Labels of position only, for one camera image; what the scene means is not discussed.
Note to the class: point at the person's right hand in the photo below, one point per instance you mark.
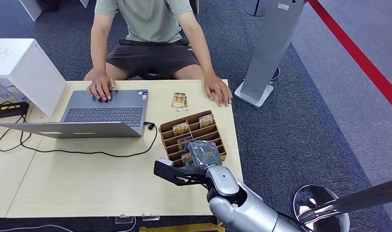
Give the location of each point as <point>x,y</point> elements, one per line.
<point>101,86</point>

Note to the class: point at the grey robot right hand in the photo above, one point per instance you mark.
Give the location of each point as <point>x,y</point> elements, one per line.
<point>204,153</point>

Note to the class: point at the person's left hand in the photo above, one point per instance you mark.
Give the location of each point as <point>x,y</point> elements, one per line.
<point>217,88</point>

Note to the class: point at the hotel key card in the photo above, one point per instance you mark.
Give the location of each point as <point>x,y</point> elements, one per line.
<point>183,108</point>
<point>178,98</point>
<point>206,120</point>
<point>185,158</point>
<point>183,142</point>
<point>181,128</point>

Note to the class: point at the person's left forearm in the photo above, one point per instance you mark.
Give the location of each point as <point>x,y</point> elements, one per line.
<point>204,57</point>

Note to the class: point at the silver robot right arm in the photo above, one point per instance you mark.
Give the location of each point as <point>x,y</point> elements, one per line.
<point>247,208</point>

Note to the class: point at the person's right forearm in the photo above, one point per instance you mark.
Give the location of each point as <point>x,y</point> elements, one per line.
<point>98,57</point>

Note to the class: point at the brown divided card holder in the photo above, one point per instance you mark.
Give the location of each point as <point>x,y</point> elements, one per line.
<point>212,136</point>

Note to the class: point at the person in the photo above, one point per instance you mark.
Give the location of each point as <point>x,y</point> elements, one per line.
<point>148,22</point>

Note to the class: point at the grey laptop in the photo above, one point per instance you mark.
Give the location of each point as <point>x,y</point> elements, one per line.
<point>103,115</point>

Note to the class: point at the black stool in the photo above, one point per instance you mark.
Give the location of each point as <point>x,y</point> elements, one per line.
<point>152,76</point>

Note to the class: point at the grey kiosk stand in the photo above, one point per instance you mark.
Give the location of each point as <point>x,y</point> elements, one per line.
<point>273,41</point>

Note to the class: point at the yellow floor tape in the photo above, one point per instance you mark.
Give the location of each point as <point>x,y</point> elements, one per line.
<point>183,228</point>

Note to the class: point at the white cabinet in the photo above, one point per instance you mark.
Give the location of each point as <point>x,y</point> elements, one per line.
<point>23,64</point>

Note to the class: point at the clear plastic clamp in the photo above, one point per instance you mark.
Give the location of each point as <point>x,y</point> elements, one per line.
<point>124,219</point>
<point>150,218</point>

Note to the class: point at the dark round stanchion base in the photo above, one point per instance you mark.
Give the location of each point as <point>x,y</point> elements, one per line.
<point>255,9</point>

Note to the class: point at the black power adapter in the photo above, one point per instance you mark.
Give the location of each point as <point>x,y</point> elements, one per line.
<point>11,109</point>

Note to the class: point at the white furniture panel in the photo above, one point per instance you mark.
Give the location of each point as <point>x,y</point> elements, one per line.
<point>31,8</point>

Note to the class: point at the red barrier band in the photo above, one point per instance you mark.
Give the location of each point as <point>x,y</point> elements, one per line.
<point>359,57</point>

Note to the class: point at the chrome stanchion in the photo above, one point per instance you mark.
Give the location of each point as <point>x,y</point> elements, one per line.
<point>359,200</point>

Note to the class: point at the black camera bracket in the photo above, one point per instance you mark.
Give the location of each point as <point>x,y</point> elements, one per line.
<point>176,176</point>

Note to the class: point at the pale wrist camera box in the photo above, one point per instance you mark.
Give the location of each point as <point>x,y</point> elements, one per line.
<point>165,161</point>

